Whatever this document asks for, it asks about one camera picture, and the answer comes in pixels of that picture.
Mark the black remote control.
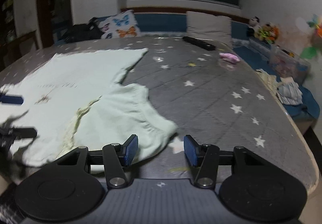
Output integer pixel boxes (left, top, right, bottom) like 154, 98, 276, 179
182, 36, 216, 51

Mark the clear plastic toy box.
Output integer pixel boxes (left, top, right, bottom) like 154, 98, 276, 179
269, 44, 311, 84

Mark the black and white plush toy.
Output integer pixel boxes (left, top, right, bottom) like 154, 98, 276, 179
249, 16, 263, 34

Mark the light green garment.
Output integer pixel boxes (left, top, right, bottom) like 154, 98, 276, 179
0, 48, 179, 167

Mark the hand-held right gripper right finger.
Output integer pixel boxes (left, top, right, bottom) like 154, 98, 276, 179
183, 135, 273, 188

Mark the black bag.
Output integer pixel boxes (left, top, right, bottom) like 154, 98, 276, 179
62, 18, 103, 43

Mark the wooden shelf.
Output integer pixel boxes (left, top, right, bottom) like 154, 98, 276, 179
0, 0, 17, 46

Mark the butterfly print pillow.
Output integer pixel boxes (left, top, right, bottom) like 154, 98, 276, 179
99, 10, 141, 39

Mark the wooden side cabinet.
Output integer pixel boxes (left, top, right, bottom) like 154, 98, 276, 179
0, 30, 38, 71

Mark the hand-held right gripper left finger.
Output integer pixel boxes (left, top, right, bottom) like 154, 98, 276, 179
52, 134, 139, 188

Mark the beige pillow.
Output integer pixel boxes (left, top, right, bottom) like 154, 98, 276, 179
186, 11, 233, 47

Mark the cream lace cloth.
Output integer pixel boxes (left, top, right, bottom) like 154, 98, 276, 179
256, 68, 280, 89

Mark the brown plush bear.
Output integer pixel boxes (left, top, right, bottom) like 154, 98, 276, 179
254, 23, 273, 41

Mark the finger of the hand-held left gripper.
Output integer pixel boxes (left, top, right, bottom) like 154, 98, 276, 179
11, 127, 38, 139
0, 93, 25, 106

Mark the small pink cloth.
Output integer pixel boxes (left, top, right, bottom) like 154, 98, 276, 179
219, 52, 240, 64

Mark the colourful pinwheel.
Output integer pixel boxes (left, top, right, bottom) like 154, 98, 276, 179
299, 14, 322, 60

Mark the dark wooden doorway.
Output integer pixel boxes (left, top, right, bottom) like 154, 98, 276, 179
35, 0, 73, 48

